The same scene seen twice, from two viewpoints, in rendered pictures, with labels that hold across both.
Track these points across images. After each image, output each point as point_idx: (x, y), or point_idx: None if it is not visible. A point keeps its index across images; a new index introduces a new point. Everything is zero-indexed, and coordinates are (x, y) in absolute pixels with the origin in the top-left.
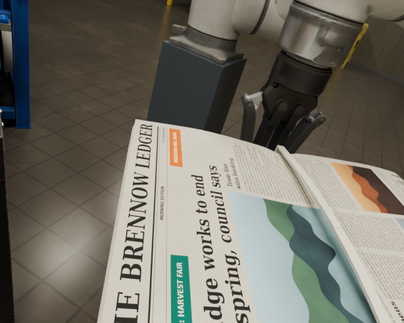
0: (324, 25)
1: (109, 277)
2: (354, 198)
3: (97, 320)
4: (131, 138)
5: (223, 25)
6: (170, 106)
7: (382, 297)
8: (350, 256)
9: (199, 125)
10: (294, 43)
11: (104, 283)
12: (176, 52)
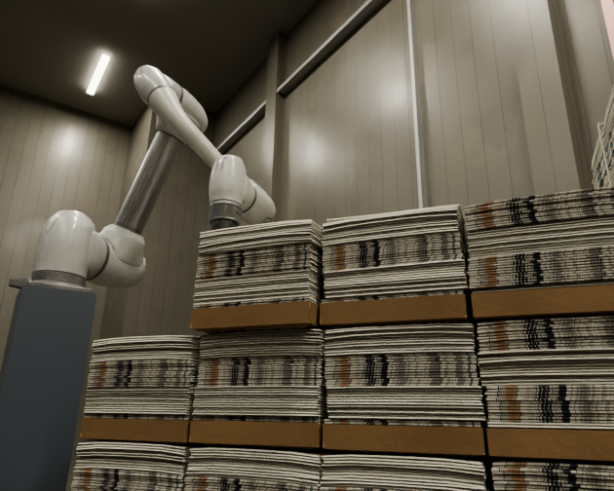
0: (235, 206)
1: (282, 221)
2: None
3: (286, 233)
4: (211, 233)
5: (82, 265)
6: (40, 348)
7: None
8: None
9: (81, 357)
10: (225, 213)
11: (275, 234)
12: (42, 291)
